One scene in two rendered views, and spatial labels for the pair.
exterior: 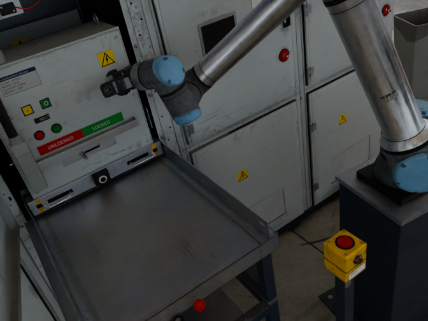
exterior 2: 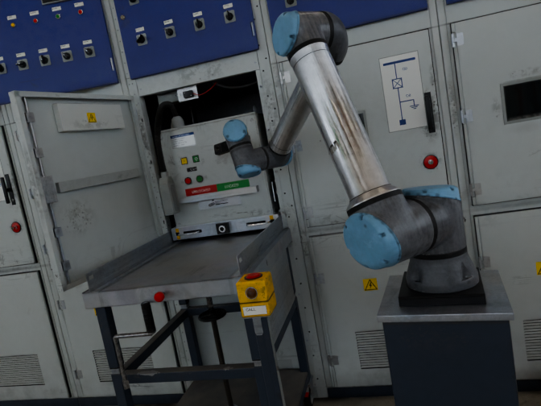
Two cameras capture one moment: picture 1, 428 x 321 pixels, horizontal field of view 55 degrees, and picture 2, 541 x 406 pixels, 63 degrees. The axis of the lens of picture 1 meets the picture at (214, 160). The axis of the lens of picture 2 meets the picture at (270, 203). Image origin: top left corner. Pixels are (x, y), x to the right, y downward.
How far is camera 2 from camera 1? 123 cm
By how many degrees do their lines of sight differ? 47
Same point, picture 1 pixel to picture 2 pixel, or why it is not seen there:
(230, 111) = not seen: hidden behind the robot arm
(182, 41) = (307, 130)
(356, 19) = (299, 72)
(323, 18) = (495, 129)
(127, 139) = (250, 203)
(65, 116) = (207, 171)
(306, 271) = not seen: outside the picture
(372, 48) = (313, 98)
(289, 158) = not seen: hidden behind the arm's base
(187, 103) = (241, 157)
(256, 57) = (391, 158)
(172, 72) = (233, 130)
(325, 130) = (510, 274)
